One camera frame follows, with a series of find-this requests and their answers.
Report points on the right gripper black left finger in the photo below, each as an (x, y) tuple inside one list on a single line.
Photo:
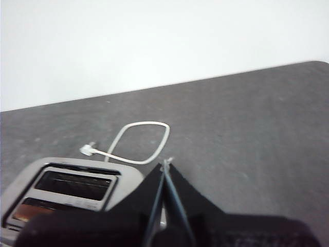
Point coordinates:
[(128, 221)]

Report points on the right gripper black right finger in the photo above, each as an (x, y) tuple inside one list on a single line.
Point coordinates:
[(218, 229)]

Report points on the brown crust bread slice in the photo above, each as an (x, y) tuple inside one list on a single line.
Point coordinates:
[(25, 212)]

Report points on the cream two-slot toaster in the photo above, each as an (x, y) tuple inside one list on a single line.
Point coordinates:
[(23, 175)]

